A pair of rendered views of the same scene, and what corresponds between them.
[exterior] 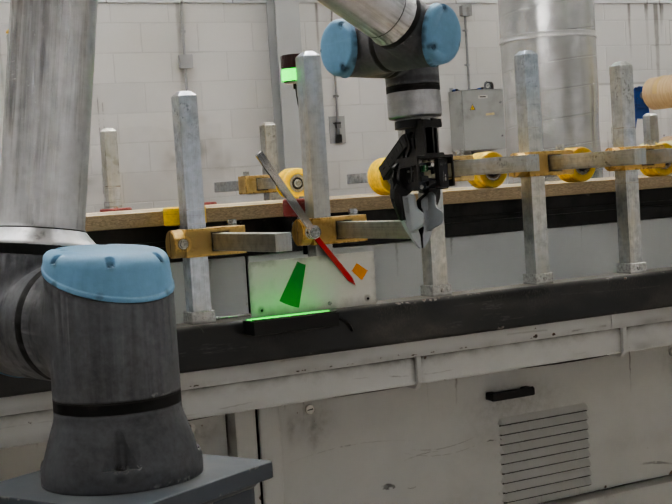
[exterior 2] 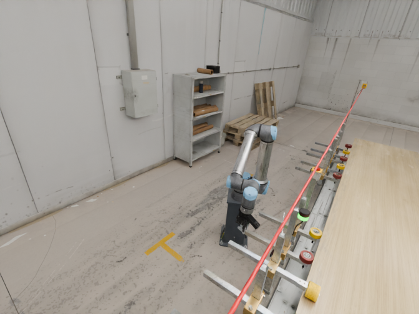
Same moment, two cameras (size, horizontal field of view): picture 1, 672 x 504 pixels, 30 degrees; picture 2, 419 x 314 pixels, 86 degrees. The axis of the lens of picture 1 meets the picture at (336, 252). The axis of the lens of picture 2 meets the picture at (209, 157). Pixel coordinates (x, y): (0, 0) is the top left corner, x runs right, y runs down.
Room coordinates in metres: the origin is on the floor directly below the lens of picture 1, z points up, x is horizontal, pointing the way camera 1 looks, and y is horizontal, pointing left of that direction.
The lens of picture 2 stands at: (3.04, -0.97, 2.04)
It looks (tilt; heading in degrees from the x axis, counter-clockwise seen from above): 27 degrees down; 152
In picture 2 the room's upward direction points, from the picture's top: 4 degrees clockwise
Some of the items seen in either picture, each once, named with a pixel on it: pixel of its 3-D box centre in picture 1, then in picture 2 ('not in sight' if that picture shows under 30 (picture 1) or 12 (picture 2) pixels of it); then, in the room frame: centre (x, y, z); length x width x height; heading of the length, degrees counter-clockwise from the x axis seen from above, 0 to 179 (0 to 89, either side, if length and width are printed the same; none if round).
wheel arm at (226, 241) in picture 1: (228, 242); (286, 225); (2.18, 0.19, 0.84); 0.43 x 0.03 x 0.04; 28
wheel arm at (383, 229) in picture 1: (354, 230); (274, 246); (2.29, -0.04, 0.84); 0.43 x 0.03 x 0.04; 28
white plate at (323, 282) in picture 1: (314, 283); not in sight; (2.30, 0.04, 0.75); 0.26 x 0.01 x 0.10; 118
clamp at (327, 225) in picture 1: (328, 230); (284, 249); (2.35, 0.01, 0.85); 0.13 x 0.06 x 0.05; 118
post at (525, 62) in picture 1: (532, 168); (255, 299); (2.57, -0.41, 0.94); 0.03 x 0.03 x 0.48; 28
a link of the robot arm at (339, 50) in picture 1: (365, 48); (250, 187); (2.01, -0.07, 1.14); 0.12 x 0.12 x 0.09; 43
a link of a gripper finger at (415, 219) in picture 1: (416, 220); not in sight; (2.08, -0.14, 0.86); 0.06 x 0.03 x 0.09; 28
